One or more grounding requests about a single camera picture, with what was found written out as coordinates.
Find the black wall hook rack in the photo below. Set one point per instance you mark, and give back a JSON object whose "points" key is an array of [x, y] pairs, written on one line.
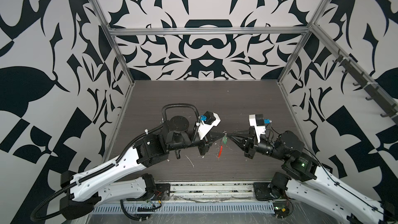
{"points": [[363, 81]]}

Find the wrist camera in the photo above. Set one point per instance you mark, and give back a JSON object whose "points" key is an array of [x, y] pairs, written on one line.
{"points": [[260, 125], [206, 122]]}

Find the green key tag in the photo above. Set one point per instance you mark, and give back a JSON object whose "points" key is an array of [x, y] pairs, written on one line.
{"points": [[224, 140]]}

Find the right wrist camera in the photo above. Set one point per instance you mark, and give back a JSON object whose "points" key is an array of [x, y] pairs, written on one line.
{"points": [[260, 125]]}

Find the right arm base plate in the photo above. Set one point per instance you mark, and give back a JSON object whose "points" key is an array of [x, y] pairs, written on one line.
{"points": [[269, 191]]}

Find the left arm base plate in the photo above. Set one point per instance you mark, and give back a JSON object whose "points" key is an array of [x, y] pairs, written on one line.
{"points": [[159, 192]]}

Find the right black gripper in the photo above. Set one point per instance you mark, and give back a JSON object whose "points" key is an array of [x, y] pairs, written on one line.
{"points": [[249, 144]]}

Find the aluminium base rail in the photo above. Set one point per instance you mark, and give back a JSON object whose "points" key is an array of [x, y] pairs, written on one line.
{"points": [[189, 190]]}

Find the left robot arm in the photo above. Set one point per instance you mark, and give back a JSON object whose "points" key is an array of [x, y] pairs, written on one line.
{"points": [[89, 189]]}

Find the white cable duct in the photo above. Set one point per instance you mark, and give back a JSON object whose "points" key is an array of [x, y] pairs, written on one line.
{"points": [[201, 208]]}

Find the small electronics board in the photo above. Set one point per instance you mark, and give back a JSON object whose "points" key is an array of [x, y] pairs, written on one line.
{"points": [[283, 209]]}

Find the red key tag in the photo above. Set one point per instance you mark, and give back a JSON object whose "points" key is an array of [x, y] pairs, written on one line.
{"points": [[220, 151]]}

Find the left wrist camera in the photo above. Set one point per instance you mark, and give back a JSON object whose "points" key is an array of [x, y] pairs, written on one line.
{"points": [[206, 122]]}

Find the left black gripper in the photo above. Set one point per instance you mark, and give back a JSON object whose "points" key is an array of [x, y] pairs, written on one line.
{"points": [[206, 140]]}

